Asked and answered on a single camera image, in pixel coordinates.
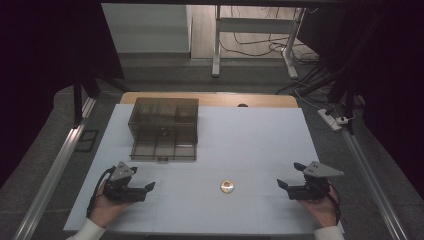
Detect brown transparent drawer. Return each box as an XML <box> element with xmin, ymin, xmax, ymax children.
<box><xmin>129</xmin><ymin>132</ymin><xmax>198</xmax><ymax>164</ymax></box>

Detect brown transparent drawer box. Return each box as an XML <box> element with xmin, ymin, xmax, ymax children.
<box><xmin>127</xmin><ymin>97</ymin><xmax>200</xmax><ymax>145</ymax></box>

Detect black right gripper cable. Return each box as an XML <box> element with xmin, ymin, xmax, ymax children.
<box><xmin>327</xmin><ymin>183</ymin><xmax>342</xmax><ymax>225</ymax></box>

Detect black curtain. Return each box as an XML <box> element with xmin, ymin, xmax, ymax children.
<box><xmin>295</xmin><ymin>0</ymin><xmax>424</xmax><ymax>201</ymax></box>
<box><xmin>0</xmin><ymin>0</ymin><xmax>126</xmax><ymax>188</ymax></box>

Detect black floor cables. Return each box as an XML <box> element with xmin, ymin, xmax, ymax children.
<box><xmin>219</xmin><ymin>5</ymin><xmax>322</xmax><ymax>65</ymax></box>

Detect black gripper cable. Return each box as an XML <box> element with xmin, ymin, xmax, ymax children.
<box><xmin>85</xmin><ymin>166</ymin><xmax>116</xmax><ymax>219</ymax></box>
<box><xmin>327</xmin><ymin>183</ymin><xmax>342</xmax><ymax>225</ymax></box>

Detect white cabinet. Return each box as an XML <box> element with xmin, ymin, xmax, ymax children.
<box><xmin>101</xmin><ymin>3</ymin><xmax>193</xmax><ymax>55</ymax></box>

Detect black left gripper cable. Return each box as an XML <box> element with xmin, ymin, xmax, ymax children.
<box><xmin>85</xmin><ymin>166</ymin><xmax>116</xmax><ymax>219</ymax></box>

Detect white power strip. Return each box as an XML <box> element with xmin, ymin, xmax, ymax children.
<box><xmin>316</xmin><ymin>108</ymin><xmax>343</xmax><ymax>132</ymax></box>

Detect black square floor frame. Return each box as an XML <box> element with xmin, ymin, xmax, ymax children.
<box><xmin>74</xmin><ymin>128</ymin><xmax>100</xmax><ymax>153</ymax></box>

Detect person's right hand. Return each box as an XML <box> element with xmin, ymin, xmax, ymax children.
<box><xmin>297</xmin><ymin>182</ymin><xmax>339</xmax><ymax>230</ymax></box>

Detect person's left hand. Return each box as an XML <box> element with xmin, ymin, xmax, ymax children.
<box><xmin>87</xmin><ymin>191</ymin><xmax>135</xmax><ymax>230</ymax></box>

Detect wooden table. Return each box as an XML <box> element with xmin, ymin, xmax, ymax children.
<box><xmin>119</xmin><ymin>91</ymin><xmax>299</xmax><ymax>109</ymax></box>

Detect white table cover sheet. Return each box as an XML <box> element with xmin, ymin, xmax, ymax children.
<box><xmin>62</xmin><ymin>103</ymin><xmax>345</xmax><ymax>235</ymax></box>

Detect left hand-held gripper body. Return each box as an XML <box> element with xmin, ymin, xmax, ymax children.
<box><xmin>102</xmin><ymin>161</ymin><xmax>148</xmax><ymax>203</ymax></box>

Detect white metal desk frame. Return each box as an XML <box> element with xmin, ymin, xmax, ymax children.
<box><xmin>211</xmin><ymin>4</ymin><xmax>307</xmax><ymax>80</ymax></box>

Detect small round golden disc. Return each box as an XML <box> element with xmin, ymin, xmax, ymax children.
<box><xmin>219</xmin><ymin>179</ymin><xmax>235</xmax><ymax>195</ymax></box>

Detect aluminium rail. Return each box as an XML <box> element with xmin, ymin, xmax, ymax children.
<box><xmin>341</xmin><ymin>129</ymin><xmax>410</xmax><ymax>240</ymax></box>
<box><xmin>12</xmin><ymin>96</ymin><xmax>98</xmax><ymax>240</ymax></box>

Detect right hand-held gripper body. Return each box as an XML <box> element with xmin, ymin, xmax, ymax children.
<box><xmin>286</xmin><ymin>161</ymin><xmax>345</xmax><ymax>202</ymax></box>

